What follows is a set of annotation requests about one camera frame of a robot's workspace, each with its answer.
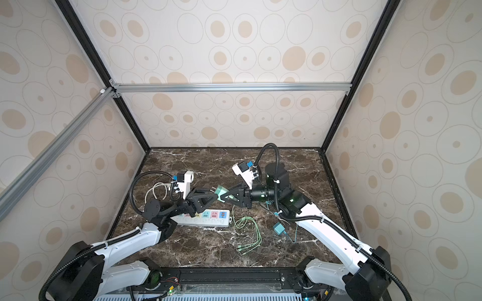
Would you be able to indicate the aluminium crossbar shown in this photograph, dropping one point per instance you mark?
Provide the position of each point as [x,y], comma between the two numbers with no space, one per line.
[21,184]
[234,87]

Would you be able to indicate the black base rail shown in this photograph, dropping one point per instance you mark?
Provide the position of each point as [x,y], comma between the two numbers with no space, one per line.
[226,280]

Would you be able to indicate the aluminium crossbar left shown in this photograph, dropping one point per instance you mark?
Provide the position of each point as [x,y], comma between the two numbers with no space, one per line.
[21,184]

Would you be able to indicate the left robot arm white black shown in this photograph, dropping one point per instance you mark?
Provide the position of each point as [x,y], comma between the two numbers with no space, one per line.
[113,248]

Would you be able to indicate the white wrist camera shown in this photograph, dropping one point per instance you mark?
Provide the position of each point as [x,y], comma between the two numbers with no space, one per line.
[247,171]
[182,183]

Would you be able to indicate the aluminium crossbar back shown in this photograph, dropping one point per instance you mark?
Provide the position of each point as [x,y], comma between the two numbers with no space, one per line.
[234,87]

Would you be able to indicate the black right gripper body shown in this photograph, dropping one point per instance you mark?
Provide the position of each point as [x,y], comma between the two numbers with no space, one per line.
[246,195]

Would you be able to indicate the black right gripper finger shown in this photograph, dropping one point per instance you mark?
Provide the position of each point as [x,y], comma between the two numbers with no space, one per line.
[236,191]
[235,201]

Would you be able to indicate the teal plug adapter near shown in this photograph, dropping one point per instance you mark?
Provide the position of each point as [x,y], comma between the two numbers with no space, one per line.
[279,229]

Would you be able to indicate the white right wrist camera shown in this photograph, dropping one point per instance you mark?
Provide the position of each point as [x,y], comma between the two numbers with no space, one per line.
[247,171]

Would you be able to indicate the light green plug adapter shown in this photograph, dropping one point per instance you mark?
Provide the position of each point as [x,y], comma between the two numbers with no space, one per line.
[220,190]

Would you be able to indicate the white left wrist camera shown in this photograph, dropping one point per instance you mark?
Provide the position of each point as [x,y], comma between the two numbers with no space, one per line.
[182,183]

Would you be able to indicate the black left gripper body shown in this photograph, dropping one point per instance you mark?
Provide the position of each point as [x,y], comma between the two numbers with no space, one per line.
[179,207]

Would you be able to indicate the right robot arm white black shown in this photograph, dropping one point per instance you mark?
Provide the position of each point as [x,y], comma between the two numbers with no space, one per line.
[339,240]

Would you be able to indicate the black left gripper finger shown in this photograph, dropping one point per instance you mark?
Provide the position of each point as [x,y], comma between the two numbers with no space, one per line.
[200,193]
[200,205]

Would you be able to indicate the white power strip coloured sockets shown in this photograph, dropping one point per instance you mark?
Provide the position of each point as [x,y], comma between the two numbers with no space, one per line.
[209,218]

